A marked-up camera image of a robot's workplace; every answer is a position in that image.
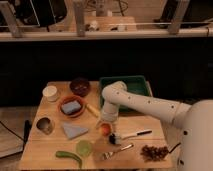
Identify red orange apple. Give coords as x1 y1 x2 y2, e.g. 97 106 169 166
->
100 124 111 136

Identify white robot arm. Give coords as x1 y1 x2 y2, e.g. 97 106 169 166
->
100 81 213 171

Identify orange bowl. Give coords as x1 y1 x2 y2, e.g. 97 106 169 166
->
58 95 85 118

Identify dark purple bowl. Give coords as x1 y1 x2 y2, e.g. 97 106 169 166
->
69 77 90 97

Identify yellow banana toy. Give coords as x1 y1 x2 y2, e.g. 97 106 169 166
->
86 104 100 117

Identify black head dish brush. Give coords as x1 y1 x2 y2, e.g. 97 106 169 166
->
108 130 151 145

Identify light green round lid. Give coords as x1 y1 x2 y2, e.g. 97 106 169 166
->
76 140 92 157

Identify blue grey triangular cloth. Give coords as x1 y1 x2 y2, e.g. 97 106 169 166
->
62 123 89 139

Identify silver fork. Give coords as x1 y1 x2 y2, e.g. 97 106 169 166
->
101 143 134 160

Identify blue sponge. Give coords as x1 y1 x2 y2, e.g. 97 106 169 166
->
61 101 81 115

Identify green pepper toy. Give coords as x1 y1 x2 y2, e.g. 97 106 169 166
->
55 151 82 168

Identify green plastic tray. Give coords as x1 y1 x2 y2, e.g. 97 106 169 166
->
99 75 155 113

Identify brown grape bunch toy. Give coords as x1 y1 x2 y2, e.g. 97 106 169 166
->
141 145 169 161

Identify white cup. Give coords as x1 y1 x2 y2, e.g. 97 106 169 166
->
42 85 59 102

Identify black cables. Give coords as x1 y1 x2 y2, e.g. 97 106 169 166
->
168 142 182 155

